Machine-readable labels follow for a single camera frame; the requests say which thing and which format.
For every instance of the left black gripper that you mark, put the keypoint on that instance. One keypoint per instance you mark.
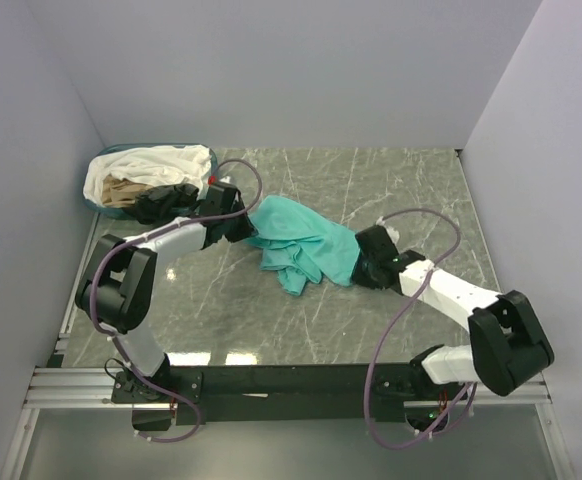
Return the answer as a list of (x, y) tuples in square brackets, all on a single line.
[(247, 230)]

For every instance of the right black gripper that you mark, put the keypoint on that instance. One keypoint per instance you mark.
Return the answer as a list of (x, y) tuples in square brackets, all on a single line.
[(359, 278)]

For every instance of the teal t shirt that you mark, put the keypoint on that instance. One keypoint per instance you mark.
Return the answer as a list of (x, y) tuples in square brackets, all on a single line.
[(301, 246)]

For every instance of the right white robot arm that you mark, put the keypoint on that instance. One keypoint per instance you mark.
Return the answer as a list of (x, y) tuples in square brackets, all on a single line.
[(507, 343)]

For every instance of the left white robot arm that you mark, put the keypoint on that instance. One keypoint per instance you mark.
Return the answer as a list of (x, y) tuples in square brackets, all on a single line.
[(116, 288)]

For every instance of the black t shirt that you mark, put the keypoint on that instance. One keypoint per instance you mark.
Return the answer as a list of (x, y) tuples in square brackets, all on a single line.
[(163, 203)]

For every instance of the white t shirt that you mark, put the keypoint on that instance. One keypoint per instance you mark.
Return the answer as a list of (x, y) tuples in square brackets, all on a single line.
[(155, 166)]

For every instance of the tan t shirt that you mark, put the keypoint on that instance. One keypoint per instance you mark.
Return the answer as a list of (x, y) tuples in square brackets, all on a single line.
[(121, 193)]

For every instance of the black base beam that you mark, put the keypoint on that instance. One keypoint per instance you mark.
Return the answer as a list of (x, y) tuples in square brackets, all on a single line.
[(276, 393)]

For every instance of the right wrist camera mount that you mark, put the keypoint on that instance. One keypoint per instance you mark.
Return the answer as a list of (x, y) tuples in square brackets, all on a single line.
[(393, 233)]

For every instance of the aluminium frame rail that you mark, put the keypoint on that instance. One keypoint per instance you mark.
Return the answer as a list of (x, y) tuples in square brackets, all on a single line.
[(54, 387)]

